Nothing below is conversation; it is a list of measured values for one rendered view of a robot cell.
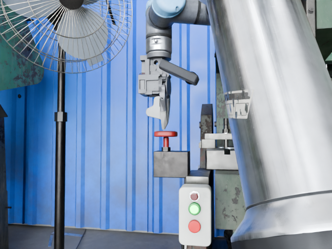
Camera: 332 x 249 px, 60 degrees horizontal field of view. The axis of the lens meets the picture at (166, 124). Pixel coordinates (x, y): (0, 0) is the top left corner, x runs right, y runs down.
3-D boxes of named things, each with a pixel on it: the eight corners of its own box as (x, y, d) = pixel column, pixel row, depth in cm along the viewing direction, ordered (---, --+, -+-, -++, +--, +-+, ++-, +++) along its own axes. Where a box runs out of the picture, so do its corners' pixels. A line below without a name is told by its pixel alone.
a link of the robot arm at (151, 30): (147, -7, 78) (143, 7, 86) (147, 33, 77) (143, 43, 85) (176, -4, 79) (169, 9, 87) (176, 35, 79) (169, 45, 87)
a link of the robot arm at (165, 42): (173, 43, 85) (169, 34, 77) (174, 59, 85) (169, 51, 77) (149, 45, 87) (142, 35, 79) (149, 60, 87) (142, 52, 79)
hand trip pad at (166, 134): (174, 159, 77) (174, 130, 77) (152, 158, 78) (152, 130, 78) (178, 157, 84) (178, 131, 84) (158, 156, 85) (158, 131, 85)
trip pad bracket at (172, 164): (188, 222, 76) (188, 147, 77) (153, 220, 78) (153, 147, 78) (190, 215, 82) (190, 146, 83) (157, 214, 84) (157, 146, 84)
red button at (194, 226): (200, 233, 65) (200, 221, 65) (187, 232, 66) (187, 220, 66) (200, 231, 66) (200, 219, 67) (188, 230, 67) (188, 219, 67)
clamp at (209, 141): (249, 148, 96) (248, 117, 96) (198, 147, 99) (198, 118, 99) (247, 147, 102) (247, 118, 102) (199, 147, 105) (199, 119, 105)
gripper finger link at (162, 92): (161, 112, 82) (161, 82, 82) (167, 112, 81) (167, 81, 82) (158, 110, 77) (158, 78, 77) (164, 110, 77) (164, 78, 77)
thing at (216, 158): (372, 173, 78) (371, 151, 78) (205, 169, 86) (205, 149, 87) (330, 163, 108) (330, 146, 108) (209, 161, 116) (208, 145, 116)
